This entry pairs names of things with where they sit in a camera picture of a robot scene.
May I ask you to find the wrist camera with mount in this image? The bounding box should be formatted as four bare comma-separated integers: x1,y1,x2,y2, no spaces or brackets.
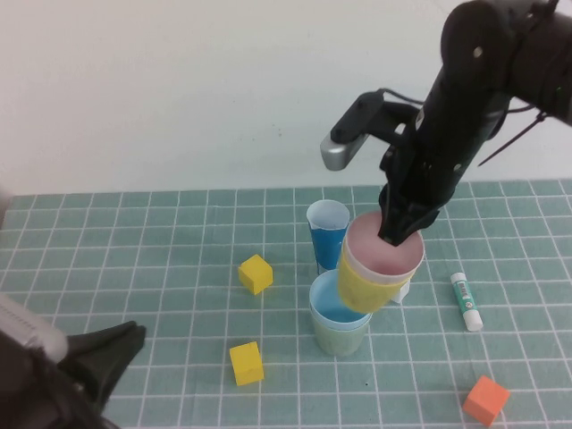
320,90,424,172
0,292,69,358

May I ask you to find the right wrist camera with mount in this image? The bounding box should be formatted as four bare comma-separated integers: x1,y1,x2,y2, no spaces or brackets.
320,90,424,172

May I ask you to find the black right camera cable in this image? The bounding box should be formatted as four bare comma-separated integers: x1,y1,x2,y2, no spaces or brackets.
379,88,425,107

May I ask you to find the black zip tie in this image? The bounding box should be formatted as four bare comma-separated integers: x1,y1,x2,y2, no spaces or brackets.
476,111,549,168

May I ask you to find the light blue plastic cup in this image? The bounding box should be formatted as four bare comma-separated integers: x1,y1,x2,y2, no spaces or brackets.
309,271,374,331

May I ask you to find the green plastic cup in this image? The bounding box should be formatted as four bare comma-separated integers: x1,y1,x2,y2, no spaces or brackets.
311,312,372,358

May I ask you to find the orange foam cube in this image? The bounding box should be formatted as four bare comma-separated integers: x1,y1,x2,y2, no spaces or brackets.
461,374,511,427

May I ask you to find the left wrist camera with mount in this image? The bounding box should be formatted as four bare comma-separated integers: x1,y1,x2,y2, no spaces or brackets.
0,292,69,358

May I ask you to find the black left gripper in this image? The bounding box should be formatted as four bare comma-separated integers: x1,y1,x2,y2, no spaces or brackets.
0,320,148,429

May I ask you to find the white foam cube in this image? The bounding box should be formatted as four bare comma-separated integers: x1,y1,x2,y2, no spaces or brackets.
391,277,413,305

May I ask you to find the green grid tablecloth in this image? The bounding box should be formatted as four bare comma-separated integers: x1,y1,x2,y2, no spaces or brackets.
0,180,572,429

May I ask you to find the yellow foam cube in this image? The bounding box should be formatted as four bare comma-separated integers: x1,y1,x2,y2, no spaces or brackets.
237,254,273,296
229,341,265,388

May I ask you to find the yellow plastic cup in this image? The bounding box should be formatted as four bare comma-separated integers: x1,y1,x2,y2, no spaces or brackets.
336,243,415,314

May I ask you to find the pink plastic cup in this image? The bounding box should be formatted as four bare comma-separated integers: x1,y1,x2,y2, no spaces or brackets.
346,212,425,287

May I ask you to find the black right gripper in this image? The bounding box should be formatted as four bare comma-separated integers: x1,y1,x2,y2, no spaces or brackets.
377,116,483,248

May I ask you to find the blue cone cup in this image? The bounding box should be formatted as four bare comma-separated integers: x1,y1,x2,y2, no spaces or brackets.
306,199,350,274

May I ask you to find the white green glue stick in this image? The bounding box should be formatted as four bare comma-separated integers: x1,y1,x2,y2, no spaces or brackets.
450,272,484,332

